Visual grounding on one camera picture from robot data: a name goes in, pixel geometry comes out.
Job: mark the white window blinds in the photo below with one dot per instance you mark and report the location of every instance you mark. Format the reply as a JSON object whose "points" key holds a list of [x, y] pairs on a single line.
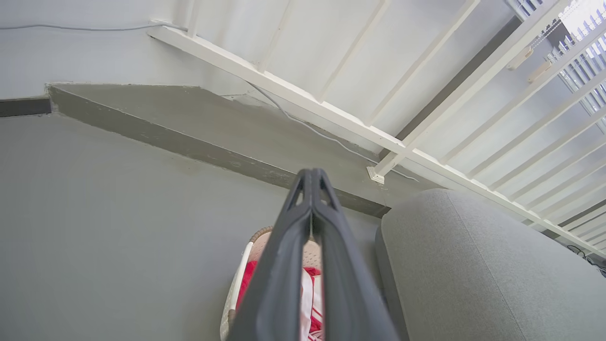
{"points": [[587, 57]]}

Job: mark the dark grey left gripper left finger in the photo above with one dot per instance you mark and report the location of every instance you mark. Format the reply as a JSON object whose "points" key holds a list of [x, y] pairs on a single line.
{"points": [[274, 284]]}

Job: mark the grey fabric sofa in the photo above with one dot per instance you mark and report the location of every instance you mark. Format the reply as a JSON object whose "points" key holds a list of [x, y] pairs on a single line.
{"points": [[473, 274]]}

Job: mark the white wooden railing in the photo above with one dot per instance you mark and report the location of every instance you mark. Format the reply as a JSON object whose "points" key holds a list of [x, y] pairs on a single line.
{"points": [[284, 87]]}

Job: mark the white perforated laundry basket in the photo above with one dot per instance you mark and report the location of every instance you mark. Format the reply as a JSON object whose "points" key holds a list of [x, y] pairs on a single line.
{"points": [[236, 290]]}

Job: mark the red and white garment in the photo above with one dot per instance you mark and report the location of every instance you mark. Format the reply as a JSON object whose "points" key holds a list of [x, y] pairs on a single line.
{"points": [[311, 303]]}

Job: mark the black baseboard strip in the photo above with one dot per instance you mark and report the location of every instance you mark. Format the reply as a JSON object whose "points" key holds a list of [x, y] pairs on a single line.
{"points": [[23, 107]]}

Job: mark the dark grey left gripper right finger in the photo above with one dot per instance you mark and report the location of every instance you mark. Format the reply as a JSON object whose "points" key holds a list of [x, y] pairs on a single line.
{"points": [[350, 293]]}

